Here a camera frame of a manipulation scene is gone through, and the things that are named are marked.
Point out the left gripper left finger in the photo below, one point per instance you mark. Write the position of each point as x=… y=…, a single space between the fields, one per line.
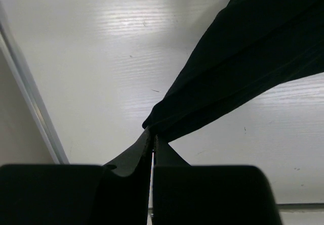
x=113 y=193

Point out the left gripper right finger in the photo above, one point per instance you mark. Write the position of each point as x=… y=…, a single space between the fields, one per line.
x=221 y=194

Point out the black tank top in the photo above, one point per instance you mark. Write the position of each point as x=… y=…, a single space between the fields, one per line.
x=250 y=47

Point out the aluminium table edge rail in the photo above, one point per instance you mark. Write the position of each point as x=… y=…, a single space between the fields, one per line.
x=21 y=72

